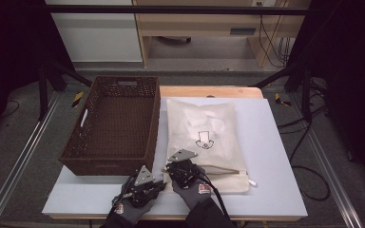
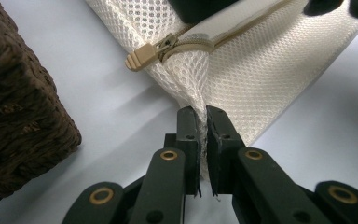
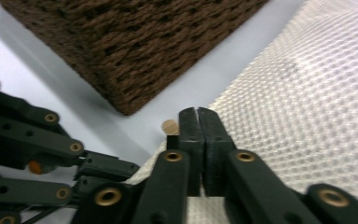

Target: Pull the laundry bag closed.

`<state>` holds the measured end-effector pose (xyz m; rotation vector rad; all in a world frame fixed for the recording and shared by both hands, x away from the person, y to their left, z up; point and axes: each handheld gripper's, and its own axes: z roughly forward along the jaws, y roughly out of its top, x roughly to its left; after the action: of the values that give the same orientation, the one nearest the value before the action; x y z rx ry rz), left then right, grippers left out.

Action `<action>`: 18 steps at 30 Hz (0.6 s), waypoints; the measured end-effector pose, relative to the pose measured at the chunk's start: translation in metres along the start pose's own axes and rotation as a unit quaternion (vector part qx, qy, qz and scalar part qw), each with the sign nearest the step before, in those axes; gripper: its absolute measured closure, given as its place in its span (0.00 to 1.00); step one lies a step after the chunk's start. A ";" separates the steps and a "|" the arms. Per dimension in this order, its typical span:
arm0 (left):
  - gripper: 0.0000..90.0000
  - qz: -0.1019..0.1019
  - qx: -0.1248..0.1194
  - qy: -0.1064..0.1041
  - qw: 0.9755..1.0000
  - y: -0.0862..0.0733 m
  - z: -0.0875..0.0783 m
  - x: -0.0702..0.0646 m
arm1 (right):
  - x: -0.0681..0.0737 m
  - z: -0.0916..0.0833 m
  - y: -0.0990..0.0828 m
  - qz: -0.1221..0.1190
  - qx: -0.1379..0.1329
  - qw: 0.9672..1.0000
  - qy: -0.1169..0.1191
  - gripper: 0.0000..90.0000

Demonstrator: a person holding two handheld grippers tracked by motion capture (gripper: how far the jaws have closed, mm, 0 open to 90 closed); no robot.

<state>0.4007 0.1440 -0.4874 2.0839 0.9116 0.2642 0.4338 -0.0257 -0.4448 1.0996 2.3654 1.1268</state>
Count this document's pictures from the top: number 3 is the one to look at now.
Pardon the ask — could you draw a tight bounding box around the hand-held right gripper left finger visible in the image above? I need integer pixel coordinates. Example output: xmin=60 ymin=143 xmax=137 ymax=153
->
xmin=166 ymin=106 xmax=206 ymax=198

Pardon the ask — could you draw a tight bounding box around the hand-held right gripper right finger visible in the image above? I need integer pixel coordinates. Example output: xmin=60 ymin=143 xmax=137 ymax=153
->
xmin=198 ymin=106 xmax=237 ymax=198

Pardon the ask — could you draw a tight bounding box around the cream mesh laundry bag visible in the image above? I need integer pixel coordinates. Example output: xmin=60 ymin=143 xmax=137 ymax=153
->
xmin=125 ymin=0 xmax=358 ymax=224

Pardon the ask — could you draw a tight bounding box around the brown woven basket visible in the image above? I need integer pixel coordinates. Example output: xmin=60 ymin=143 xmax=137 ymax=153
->
xmin=0 ymin=0 xmax=269 ymax=117

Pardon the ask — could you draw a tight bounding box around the left hand-held gripper cable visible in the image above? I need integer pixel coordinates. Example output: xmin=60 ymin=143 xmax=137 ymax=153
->
xmin=20 ymin=204 xmax=76 ymax=224

